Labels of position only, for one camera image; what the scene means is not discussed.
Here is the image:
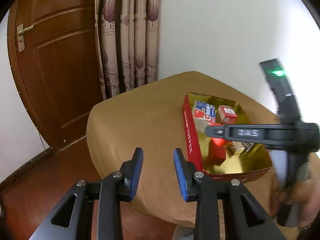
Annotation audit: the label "person right hand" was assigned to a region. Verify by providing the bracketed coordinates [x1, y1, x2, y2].
[269, 151, 319, 228]

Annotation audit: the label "blue red toothpick box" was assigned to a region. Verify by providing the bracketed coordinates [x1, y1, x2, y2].
[192, 100, 216, 133]

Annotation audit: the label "brass door handle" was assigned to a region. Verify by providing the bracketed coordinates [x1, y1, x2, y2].
[17, 24, 34, 52]

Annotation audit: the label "red rectangular block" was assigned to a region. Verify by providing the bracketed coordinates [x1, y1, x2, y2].
[208, 138, 229, 165]

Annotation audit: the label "black white chevron box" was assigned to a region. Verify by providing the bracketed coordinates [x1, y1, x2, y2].
[229, 141, 254, 155]

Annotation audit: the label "brown wooden door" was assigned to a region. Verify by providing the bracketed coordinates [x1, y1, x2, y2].
[8, 0, 103, 150]

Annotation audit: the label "clear case red contents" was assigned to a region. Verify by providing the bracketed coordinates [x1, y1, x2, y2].
[206, 124, 226, 147]

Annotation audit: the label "red gold tin box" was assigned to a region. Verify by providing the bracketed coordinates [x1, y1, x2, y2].
[182, 92, 272, 182]

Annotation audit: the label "small red white box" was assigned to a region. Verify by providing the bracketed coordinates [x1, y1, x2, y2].
[216, 105, 238, 125]

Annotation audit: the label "beige patterned curtain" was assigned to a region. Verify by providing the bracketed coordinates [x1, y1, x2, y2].
[94, 0, 160, 99]

